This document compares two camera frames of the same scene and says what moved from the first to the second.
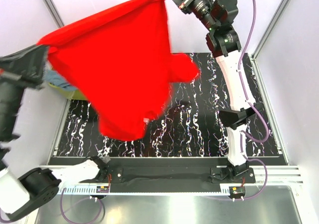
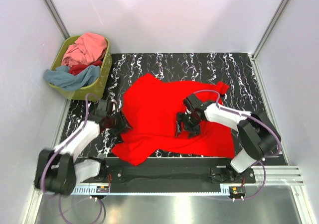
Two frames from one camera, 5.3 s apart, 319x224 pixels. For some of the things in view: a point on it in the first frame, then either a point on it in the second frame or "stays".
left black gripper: [26, 66] to [124, 125]
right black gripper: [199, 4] to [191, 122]
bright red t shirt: [119, 61] to [150, 107]
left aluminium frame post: [50, 5] stays
